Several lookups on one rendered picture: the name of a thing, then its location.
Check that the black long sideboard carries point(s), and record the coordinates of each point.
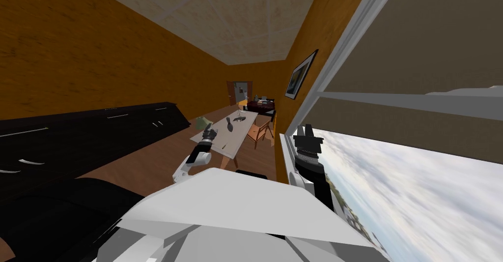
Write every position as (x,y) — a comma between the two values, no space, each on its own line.
(86,140)

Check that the dark wooden desk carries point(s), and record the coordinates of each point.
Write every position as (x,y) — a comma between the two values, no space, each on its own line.
(261,105)

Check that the large white framed window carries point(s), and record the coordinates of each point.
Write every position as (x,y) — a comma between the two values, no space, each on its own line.
(393,101)

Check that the wooden chair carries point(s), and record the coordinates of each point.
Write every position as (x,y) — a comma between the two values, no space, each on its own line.
(257,132)

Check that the brown framed door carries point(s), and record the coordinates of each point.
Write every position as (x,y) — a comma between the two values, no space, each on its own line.
(239,93)

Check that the white dining table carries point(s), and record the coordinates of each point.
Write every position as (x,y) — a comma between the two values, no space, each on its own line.
(235,134)

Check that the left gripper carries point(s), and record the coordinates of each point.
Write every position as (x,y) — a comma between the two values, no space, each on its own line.
(209,135)

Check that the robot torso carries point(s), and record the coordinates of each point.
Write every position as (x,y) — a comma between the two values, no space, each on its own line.
(235,211)

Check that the black framed wall picture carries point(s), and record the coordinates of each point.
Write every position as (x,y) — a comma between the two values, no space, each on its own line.
(300,75)

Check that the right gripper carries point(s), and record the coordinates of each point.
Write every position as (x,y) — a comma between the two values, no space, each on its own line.
(307,145)

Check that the pale green rounded object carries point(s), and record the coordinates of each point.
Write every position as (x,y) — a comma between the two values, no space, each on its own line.
(201,122)

